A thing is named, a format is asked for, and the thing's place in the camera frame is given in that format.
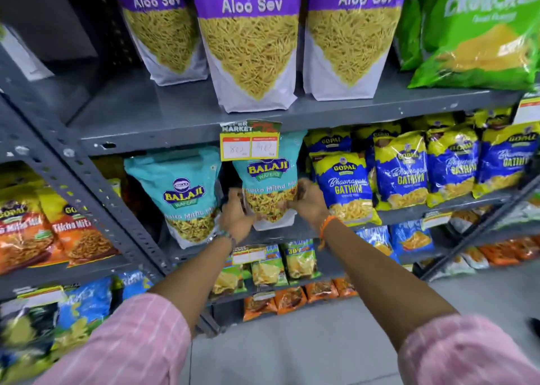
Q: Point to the person's right hand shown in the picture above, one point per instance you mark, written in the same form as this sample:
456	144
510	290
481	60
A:
314	205

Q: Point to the person's left hand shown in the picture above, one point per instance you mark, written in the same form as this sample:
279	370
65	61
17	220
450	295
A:
236	218

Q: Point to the person's left fingers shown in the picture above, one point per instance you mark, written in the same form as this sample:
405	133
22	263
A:
235	197

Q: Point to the person's right fingers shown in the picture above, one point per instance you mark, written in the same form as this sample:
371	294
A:
301	193

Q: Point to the teal snack packet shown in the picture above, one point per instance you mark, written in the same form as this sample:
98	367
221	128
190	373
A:
270	178
181	191

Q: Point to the person's left forearm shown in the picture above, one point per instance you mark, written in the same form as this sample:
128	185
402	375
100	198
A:
198	271

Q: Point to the person's right forearm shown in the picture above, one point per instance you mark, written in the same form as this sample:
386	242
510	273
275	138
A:
379	283

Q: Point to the orange wrist thread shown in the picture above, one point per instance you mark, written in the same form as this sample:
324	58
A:
325	228

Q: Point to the yellow price tag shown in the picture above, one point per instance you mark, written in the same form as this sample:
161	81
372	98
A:
249	144

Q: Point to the white yellow shelf label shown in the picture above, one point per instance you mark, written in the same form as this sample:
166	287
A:
40	295
436	219
527	108
249	255

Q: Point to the row of small green packets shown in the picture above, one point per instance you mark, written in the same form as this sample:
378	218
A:
270	271

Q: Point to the small blue snack packet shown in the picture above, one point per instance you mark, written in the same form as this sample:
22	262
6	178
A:
411	239
377	241

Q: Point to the row of small orange packets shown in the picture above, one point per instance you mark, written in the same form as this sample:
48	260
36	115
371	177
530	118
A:
295	298

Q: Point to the row of blue yellow packets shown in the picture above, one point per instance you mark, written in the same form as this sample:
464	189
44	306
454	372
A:
422	169

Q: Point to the grey metal shelving rack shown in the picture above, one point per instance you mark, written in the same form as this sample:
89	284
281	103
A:
139	115

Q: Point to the purple white snack packet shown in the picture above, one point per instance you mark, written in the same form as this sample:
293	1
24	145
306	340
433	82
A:
253	47
350	43
164	26

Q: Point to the orange snack packet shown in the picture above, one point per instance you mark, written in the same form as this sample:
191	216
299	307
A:
21	233
84	233

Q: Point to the pink striped left shirt sleeve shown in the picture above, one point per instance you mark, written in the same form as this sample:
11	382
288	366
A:
126	342

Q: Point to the pink striped shirt sleeve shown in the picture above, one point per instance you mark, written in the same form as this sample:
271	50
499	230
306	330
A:
126	342
468	351

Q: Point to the large green snack packet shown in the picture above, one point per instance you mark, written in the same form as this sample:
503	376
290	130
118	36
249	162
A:
481	35
408	30

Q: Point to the row of orange white packets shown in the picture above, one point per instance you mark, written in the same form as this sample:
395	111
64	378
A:
493	245

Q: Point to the pile of blue black packets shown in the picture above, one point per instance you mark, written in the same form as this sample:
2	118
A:
50	325

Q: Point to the pink striped right shirt sleeve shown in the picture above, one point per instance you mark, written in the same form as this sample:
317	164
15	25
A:
468	351

